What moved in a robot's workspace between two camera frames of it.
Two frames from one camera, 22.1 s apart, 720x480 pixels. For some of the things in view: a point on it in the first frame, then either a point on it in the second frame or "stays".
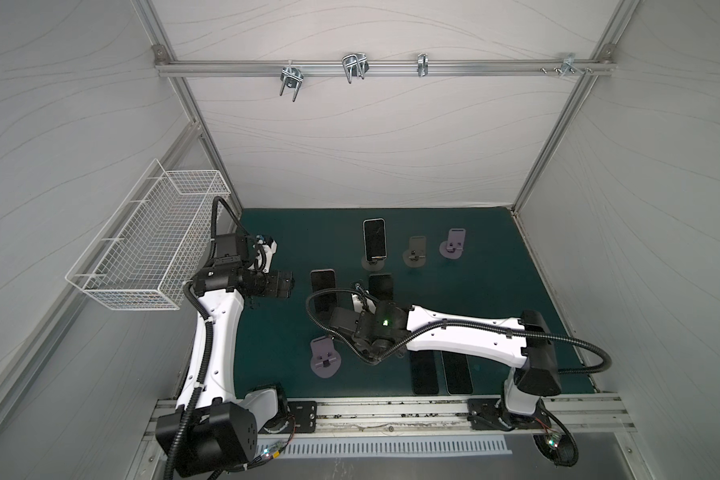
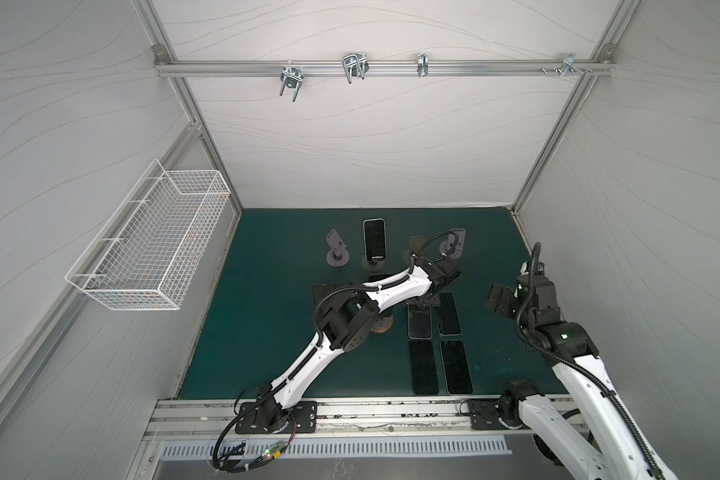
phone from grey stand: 457,372 stays
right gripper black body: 343,319 -> 500,299
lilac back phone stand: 454,245 stays
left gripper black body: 264,285 -> 433,301
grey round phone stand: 415,255 stays
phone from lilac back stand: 425,372 stays
